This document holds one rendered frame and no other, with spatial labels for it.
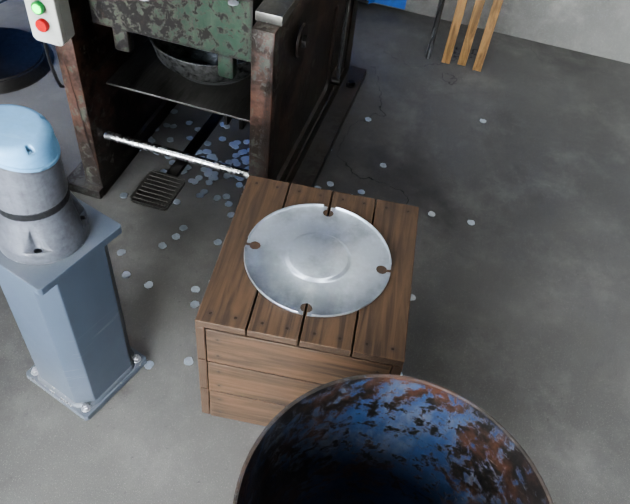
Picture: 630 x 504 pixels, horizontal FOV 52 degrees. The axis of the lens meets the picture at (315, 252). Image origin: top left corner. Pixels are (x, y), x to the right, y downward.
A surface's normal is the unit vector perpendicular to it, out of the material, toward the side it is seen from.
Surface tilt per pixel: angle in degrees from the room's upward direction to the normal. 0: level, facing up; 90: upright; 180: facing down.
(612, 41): 90
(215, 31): 90
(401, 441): 88
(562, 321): 0
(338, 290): 0
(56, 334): 90
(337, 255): 0
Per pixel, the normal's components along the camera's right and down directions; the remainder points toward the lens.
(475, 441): -0.67, 0.48
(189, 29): -0.29, 0.70
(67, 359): 0.21, 0.74
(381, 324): 0.09, -0.66
